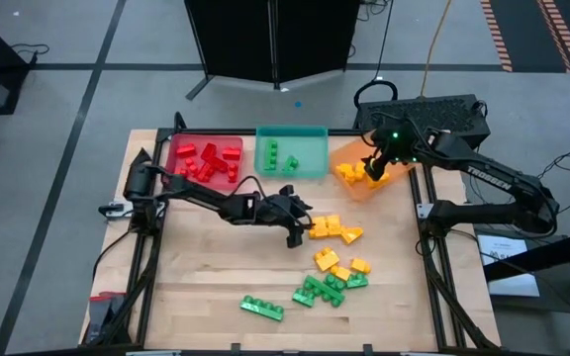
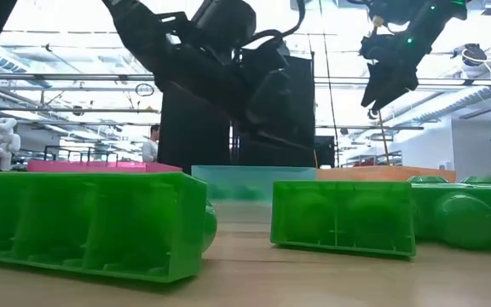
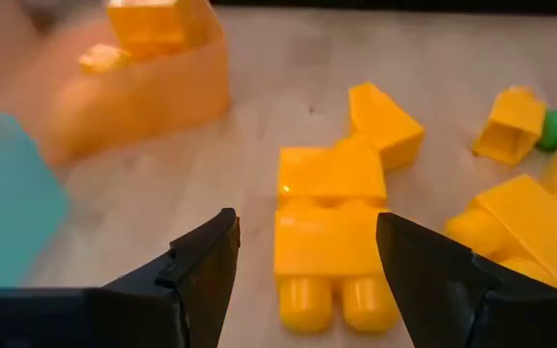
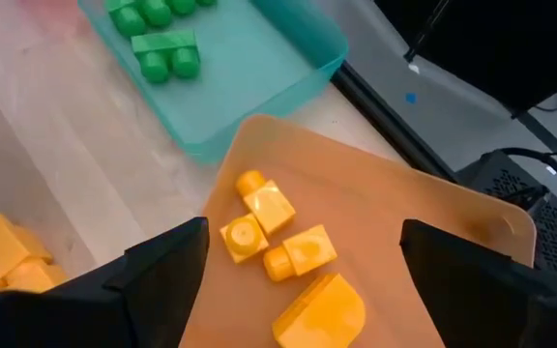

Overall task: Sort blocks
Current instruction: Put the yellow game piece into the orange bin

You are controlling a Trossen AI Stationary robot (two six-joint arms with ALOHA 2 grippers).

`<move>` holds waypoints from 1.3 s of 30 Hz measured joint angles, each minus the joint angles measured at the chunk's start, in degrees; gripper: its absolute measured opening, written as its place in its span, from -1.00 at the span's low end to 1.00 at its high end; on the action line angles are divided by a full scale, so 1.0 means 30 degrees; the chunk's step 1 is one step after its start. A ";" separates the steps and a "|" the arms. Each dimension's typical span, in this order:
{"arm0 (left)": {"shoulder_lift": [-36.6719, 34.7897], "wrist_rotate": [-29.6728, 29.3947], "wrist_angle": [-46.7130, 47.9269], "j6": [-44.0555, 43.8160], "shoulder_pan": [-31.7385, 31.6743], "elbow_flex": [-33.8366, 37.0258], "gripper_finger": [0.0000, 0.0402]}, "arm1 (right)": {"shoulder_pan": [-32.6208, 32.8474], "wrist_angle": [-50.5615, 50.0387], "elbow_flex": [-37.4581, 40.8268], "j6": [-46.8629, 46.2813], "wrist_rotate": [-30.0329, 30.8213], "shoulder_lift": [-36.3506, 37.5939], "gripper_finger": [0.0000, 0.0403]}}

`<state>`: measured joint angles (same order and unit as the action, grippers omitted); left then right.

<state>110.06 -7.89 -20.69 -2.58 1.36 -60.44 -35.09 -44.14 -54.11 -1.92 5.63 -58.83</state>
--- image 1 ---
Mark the long green toy block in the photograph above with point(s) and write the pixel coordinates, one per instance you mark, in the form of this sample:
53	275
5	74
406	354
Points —
270	154
324	291
261	308

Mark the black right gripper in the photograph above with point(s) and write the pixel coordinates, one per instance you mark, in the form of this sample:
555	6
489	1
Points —
386	153

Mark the large red toy block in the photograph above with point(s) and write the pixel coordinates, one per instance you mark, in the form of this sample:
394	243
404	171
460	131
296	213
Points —
206	173

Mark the red and black clamp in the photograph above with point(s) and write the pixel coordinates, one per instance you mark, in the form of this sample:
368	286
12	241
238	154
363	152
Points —
101	309

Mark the large yellow toy block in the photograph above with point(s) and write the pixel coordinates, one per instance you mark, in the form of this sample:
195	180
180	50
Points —
347	173
327	259

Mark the black orange-striped floor mat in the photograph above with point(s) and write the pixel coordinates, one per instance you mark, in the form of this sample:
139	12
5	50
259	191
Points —
522	29

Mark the black triangular bracket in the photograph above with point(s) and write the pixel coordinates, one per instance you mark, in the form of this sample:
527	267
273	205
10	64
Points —
142	157

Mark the yellow wedge toy block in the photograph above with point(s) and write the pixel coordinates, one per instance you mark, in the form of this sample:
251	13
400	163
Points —
351	235

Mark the short green toy block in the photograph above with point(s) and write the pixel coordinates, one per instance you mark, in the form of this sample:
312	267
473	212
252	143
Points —
337	282
357	281
291	163
304	298

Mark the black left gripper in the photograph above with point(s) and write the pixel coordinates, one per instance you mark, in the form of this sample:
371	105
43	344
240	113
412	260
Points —
277	210

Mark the small yellow toy block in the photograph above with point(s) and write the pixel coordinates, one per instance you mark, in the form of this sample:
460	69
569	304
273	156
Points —
359	170
381	182

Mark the translucent orange plastic bin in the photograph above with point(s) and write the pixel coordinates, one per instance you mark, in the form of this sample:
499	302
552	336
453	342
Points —
359	190

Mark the black room divider panel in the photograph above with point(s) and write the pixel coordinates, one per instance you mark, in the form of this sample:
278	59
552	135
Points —
235	39

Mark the black side desk frame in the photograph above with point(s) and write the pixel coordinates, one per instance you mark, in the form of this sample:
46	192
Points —
552	254

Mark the black perforated computer case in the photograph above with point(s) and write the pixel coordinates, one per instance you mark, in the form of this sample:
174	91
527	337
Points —
428	111

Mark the white paper sheet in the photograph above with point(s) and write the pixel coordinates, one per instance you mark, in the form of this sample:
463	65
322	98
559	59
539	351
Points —
500	247

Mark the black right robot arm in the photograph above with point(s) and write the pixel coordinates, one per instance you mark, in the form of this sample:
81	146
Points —
493	178

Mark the translucent red plastic bin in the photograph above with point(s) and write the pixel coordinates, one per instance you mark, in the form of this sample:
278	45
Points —
216	187

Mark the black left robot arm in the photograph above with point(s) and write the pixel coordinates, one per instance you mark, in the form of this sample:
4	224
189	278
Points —
201	195

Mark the translucent teal plastic bin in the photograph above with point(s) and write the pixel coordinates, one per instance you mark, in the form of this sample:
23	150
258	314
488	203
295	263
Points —
310	148

